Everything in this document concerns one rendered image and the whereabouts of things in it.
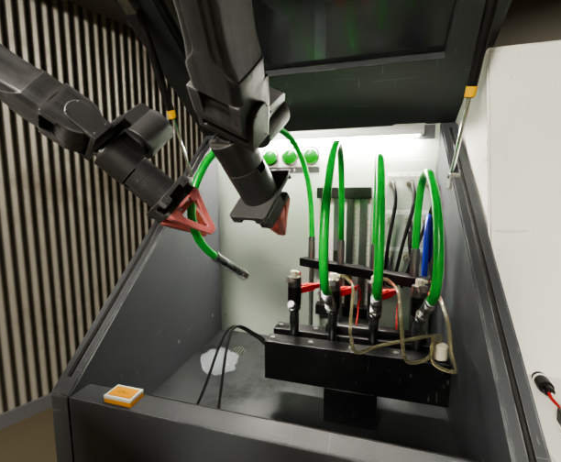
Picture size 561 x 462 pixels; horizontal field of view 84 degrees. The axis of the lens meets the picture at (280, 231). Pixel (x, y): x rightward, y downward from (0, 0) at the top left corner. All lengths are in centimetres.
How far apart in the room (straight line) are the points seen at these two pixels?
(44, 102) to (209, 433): 50
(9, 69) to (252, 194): 35
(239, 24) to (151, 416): 51
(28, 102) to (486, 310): 70
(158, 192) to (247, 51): 28
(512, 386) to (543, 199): 33
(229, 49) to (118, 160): 28
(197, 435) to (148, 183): 37
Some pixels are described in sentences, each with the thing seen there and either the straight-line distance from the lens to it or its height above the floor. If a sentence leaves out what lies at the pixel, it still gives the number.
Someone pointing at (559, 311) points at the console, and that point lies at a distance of 70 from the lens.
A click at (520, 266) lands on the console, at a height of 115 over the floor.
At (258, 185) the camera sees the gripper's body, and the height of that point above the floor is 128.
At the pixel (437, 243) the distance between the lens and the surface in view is 49.
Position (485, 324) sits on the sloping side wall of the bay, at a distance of 57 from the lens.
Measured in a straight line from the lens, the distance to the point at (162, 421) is 56.
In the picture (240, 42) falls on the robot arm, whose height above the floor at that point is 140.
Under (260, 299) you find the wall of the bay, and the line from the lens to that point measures 101.
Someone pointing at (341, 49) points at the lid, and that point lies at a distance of 80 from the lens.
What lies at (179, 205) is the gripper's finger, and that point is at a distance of 52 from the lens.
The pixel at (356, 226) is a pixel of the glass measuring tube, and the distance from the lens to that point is 89.
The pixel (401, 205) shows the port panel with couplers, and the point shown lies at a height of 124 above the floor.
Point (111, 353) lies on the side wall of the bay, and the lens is 70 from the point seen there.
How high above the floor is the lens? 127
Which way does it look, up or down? 7 degrees down
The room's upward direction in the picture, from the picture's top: straight up
